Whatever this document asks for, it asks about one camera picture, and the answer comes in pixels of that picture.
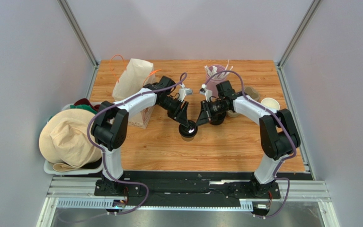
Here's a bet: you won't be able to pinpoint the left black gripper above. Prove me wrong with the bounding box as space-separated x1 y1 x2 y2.
158 97 189 129

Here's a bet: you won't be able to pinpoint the single black cup lid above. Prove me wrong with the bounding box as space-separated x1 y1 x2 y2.
178 120 198 137

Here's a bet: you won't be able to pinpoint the white paper takeout bag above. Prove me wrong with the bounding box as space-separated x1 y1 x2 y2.
112 58 157 129

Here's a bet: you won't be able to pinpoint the single brown paper cup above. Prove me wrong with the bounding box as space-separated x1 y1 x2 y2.
182 136 195 142

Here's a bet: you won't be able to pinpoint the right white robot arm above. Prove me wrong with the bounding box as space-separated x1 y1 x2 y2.
196 81 301 197

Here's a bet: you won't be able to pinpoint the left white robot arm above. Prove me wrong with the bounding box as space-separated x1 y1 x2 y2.
87 76 198 185

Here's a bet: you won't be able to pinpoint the stack of black lids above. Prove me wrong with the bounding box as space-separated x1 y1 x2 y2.
210 114 226 125

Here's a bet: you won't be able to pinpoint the pink straw holder cup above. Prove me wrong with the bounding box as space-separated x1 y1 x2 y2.
205 75 226 97

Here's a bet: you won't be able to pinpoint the lower pulp cup carrier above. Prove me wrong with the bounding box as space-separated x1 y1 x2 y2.
226 86 260 118

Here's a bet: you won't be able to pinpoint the stack of paper cups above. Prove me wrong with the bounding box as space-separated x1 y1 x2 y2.
260 97 280 110

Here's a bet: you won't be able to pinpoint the beige straw hat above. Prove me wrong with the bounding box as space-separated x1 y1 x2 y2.
39 108 103 172

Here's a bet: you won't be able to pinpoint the white plastic bin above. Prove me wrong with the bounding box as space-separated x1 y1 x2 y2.
43 101 106 175

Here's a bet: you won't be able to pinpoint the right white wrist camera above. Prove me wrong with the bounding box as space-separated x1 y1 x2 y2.
199 84 212 101

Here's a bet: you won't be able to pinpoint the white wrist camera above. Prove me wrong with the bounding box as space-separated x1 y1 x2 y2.
199 84 212 101
177 83 193 102

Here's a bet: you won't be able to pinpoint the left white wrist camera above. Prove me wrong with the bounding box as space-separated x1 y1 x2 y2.
177 83 193 102

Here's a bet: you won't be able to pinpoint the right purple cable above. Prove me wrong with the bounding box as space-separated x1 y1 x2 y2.
204 70 298 219

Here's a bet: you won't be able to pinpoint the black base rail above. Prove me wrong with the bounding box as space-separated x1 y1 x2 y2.
45 170 331 218

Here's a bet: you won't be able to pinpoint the right aluminium frame post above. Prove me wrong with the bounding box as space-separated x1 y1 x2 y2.
277 0 323 69

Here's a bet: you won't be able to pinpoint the aluminium frame post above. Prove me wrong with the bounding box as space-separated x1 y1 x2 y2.
57 0 99 68
277 0 323 69

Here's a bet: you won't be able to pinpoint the left aluminium frame post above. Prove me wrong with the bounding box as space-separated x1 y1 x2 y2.
57 0 99 68

